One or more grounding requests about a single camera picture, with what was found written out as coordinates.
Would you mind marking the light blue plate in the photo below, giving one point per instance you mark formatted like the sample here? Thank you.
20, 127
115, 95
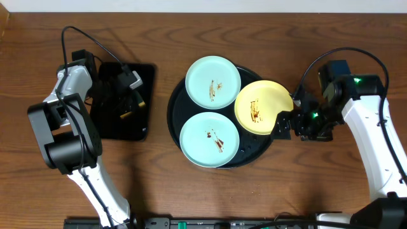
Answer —
209, 139
213, 82

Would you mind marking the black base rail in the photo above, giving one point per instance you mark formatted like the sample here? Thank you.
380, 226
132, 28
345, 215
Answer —
168, 223

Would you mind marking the yellow plate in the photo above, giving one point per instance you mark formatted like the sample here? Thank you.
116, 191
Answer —
258, 104

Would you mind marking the green and yellow sponge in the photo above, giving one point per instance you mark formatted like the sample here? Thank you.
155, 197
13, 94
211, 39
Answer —
129, 109

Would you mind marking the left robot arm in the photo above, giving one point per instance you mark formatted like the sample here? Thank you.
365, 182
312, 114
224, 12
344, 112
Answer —
89, 103

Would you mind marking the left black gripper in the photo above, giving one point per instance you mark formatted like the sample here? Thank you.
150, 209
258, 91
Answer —
126, 100

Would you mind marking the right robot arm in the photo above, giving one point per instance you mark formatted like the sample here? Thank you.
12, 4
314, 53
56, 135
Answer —
355, 100

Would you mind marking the black rectangular tray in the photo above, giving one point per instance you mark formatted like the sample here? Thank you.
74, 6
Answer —
108, 122

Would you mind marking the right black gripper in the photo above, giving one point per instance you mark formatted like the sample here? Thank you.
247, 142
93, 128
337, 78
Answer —
298, 115

